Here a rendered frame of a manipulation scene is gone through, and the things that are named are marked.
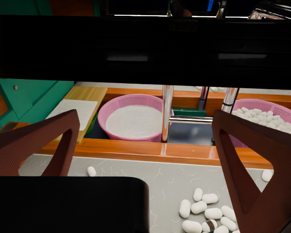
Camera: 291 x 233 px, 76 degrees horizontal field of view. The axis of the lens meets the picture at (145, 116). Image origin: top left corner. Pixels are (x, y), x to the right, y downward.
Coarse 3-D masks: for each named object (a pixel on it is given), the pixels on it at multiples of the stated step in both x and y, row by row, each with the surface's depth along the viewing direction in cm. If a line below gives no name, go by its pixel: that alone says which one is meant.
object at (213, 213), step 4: (208, 208) 40; (212, 208) 40; (216, 208) 40; (208, 212) 39; (212, 212) 39; (216, 212) 39; (220, 212) 39; (208, 216) 39; (212, 216) 38; (216, 216) 38; (220, 216) 39
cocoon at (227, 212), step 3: (222, 207) 40; (225, 207) 40; (228, 207) 40; (222, 210) 40; (225, 210) 39; (228, 210) 39; (231, 210) 39; (222, 213) 40; (225, 213) 39; (228, 213) 39; (231, 213) 39; (234, 213) 39; (225, 216) 39; (228, 216) 39; (231, 216) 38; (234, 216) 38; (231, 219) 38; (234, 219) 38
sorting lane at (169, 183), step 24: (24, 168) 50; (72, 168) 50; (96, 168) 50; (120, 168) 50; (144, 168) 50; (168, 168) 50; (192, 168) 50; (216, 168) 50; (168, 192) 45; (192, 192) 45; (216, 192) 45; (168, 216) 40; (192, 216) 40
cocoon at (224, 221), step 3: (222, 219) 38; (225, 219) 38; (228, 219) 38; (222, 222) 38; (225, 222) 38; (228, 222) 37; (231, 222) 37; (225, 225) 38; (228, 225) 37; (231, 225) 37; (234, 225) 37; (228, 228) 37; (231, 228) 37; (234, 228) 37
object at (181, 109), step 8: (168, 0) 55; (224, 0) 54; (168, 8) 56; (224, 8) 55; (168, 16) 57; (216, 16) 57; (224, 16) 57; (208, 88) 71; (200, 96) 73; (200, 104) 74; (176, 112) 77; (184, 112) 77; (192, 112) 76; (200, 112) 76
